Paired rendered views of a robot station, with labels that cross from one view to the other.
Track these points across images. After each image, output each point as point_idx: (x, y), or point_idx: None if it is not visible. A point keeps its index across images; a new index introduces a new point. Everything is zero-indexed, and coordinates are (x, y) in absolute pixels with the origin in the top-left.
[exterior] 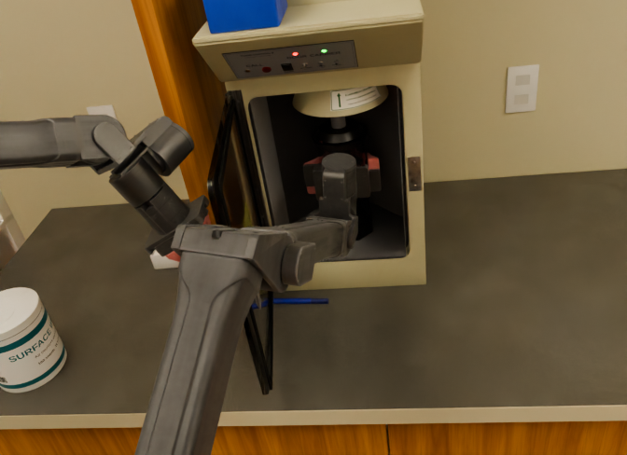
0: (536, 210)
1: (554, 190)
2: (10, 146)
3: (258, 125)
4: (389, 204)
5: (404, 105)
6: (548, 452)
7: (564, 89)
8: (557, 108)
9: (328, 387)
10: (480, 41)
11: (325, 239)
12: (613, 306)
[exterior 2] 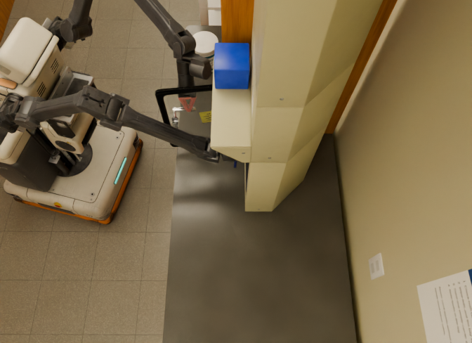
0: (308, 278)
1: (330, 295)
2: (156, 22)
3: None
4: None
5: (248, 165)
6: None
7: (380, 298)
8: (374, 296)
9: (185, 170)
10: (385, 228)
11: (173, 141)
12: (223, 295)
